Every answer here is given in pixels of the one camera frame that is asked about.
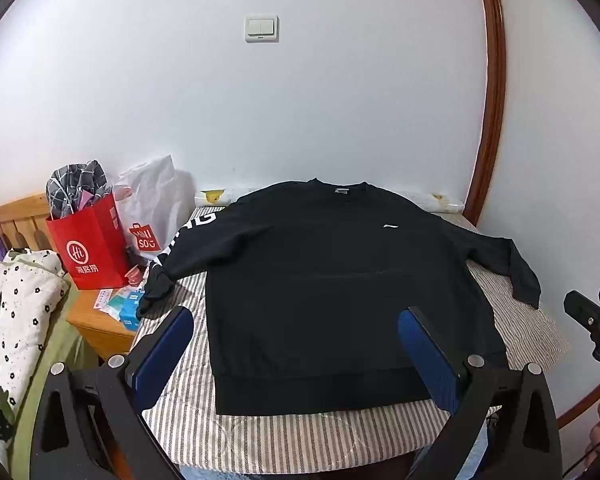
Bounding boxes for duck print paper roll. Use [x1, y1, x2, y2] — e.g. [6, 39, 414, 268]
[195, 187, 466, 216]

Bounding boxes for black cable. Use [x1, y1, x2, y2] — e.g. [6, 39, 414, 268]
[562, 432, 600, 480]

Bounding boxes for white wall light switch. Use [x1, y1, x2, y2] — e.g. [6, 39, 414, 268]
[245, 15, 280, 43]

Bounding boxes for red paper bag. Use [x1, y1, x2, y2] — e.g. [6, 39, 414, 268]
[46, 192, 133, 291]

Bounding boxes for wooden headboard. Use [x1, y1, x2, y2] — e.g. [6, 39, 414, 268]
[0, 192, 56, 253]

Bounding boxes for wooden baseboard trim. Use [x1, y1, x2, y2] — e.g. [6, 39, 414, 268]
[555, 375, 600, 431]

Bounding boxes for striped quilted mat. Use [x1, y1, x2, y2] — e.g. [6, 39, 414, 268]
[140, 205, 571, 466]

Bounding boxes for white plastic shopping bag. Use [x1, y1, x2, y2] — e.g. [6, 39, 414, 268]
[112, 154, 196, 268]

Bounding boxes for white flower print quilt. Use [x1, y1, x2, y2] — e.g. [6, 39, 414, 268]
[0, 247, 71, 456]

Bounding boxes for grey plaid cloth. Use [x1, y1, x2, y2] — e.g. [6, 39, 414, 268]
[46, 160, 113, 221]

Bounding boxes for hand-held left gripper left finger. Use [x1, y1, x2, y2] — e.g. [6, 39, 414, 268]
[30, 305, 196, 480]

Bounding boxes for green bed sheet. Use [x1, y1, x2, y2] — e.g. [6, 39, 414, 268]
[0, 290, 101, 476]

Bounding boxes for black sweatshirt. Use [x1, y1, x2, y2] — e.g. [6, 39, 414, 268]
[139, 177, 542, 417]

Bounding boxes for wooden nightstand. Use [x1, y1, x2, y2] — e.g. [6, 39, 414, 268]
[66, 280, 146, 361]

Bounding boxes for wooden door frame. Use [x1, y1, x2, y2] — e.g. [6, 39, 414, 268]
[467, 0, 508, 226]

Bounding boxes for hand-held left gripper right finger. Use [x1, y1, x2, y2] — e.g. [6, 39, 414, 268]
[397, 305, 563, 480]

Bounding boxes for blue cardboard box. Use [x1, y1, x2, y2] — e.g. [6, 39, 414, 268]
[119, 292, 143, 332]

